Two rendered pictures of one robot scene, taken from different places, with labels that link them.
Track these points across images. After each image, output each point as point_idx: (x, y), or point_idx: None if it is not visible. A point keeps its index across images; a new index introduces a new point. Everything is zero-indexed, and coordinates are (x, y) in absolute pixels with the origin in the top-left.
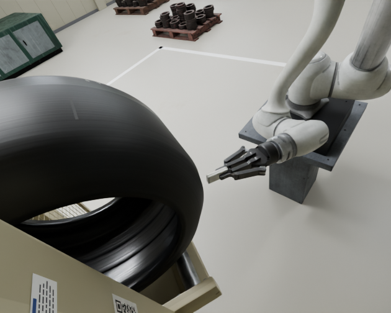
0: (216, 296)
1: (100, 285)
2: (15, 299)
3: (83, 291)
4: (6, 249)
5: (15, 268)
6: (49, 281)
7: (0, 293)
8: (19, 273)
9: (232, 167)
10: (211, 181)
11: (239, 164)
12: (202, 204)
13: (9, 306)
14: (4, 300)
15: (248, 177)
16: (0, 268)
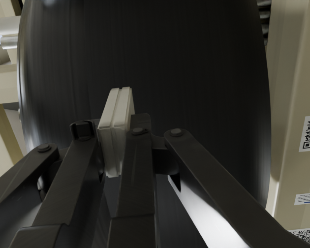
0: None
1: (294, 163)
2: (304, 208)
3: (298, 177)
4: (286, 214)
5: (293, 210)
6: (296, 197)
7: (302, 212)
8: (294, 208)
9: (95, 173)
10: (132, 103)
11: (86, 212)
12: (258, 149)
13: (306, 209)
14: (304, 211)
15: (229, 175)
16: (294, 214)
